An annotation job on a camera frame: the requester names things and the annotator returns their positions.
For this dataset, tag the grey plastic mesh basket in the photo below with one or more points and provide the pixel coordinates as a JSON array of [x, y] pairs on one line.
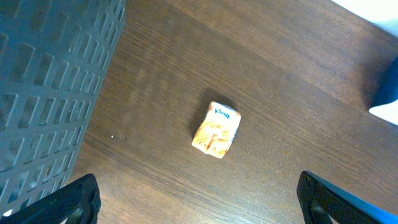
[[54, 58]]

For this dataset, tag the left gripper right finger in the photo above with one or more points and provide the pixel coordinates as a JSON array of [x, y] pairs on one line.
[[323, 202]]

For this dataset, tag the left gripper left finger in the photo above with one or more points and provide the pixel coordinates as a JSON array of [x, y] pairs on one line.
[[77, 202]]

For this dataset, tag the white barcode scanner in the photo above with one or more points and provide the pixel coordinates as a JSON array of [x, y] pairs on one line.
[[385, 102]]

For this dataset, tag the orange tissue pack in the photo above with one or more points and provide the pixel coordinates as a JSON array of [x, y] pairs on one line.
[[216, 133]]

